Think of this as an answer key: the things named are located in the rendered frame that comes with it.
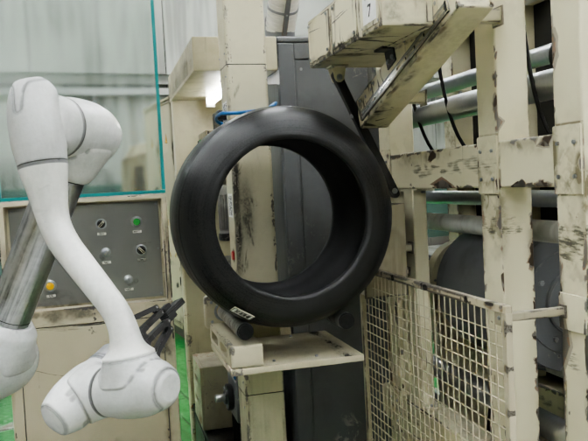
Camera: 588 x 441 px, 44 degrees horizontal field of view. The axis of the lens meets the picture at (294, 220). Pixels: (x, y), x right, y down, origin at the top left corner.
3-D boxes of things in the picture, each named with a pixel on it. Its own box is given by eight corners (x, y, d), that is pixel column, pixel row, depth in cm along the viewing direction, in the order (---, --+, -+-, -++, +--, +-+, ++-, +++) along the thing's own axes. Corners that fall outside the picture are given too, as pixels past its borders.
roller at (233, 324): (229, 302, 222) (232, 316, 223) (215, 305, 221) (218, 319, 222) (252, 321, 189) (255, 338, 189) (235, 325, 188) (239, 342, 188)
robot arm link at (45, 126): (52, 156, 141) (92, 158, 154) (37, 65, 141) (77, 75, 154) (-2, 169, 145) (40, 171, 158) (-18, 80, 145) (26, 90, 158)
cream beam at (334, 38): (307, 69, 227) (304, 22, 226) (381, 68, 233) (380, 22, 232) (379, 25, 168) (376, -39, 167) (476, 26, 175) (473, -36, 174)
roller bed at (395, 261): (345, 290, 248) (340, 204, 246) (385, 287, 252) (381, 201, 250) (365, 299, 229) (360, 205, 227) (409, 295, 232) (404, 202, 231)
